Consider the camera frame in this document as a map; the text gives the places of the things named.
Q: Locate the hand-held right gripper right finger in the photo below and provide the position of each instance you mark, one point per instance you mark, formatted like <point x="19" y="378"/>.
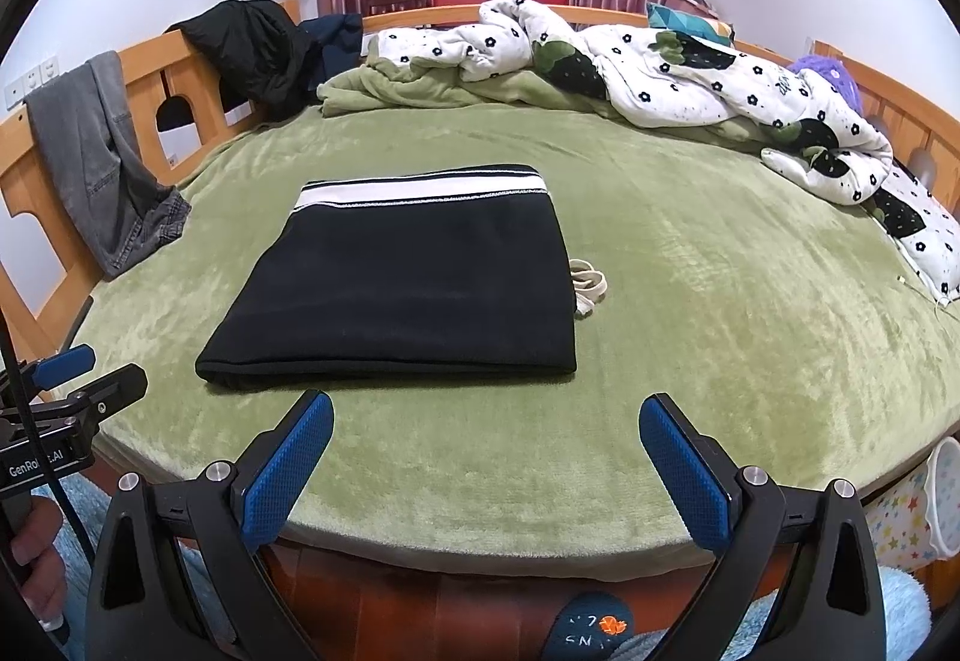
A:
<point x="686" y="470"/>

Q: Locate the dark blue printed slipper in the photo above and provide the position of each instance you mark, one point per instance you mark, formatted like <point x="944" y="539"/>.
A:
<point x="589" y="631"/>

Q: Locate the dark wooden chair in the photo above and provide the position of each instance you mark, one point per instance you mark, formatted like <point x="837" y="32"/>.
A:
<point x="397" y="1"/>

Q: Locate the person's left hand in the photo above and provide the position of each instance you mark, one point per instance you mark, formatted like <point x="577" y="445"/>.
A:
<point x="41" y="556"/>

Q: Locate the white floral quilt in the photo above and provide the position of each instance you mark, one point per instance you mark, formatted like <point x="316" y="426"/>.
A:
<point x="660" y="76"/>

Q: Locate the purple plush cushion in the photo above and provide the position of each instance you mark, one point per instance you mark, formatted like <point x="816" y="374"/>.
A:
<point x="825" y="76"/>

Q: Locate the white plastic bin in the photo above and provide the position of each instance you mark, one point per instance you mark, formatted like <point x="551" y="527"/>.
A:
<point x="946" y="496"/>

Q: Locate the teal patterned pillow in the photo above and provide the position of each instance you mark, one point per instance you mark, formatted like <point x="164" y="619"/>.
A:
<point x="690" y="24"/>

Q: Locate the green fleece bed cover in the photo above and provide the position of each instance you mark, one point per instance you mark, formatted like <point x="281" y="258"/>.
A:
<point x="712" y="331"/>

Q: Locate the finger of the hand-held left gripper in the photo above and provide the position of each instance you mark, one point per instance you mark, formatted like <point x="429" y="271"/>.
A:
<point x="112" y="391"/>
<point x="64" y="365"/>

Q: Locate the white floral pillow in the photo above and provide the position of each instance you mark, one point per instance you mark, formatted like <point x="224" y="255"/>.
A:
<point x="919" y="233"/>

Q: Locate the person's left leg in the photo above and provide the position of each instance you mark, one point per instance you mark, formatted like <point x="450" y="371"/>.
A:
<point x="79" y="503"/>

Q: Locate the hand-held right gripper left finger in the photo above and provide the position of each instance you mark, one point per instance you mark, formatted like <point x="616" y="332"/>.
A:
<point x="289" y="470"/>

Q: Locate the grey jeans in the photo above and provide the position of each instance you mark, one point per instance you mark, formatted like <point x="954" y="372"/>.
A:
<point x="97" y="159"/>

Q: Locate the black pants with white stripe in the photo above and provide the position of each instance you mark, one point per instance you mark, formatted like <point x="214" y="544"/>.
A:
<point x="390" y="286"/>

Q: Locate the wooden bed frame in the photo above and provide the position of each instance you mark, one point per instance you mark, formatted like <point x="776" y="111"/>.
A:
<point x="187" y="84"/>

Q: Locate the navy jacket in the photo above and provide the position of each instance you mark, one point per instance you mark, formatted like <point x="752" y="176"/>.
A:
<point x="337" y="46"/>

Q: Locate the star print bag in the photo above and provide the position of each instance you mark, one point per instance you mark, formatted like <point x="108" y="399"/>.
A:
<point x="896" y="526"/>

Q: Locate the black jacket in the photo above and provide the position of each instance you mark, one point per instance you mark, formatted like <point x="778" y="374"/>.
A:
<point x="247" y="54"/>

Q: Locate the white wall socket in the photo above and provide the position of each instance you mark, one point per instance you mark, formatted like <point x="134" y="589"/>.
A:
<point x="30" y="80"/>
<point x="48" y="70"/>
<point x="13" y="93"/>

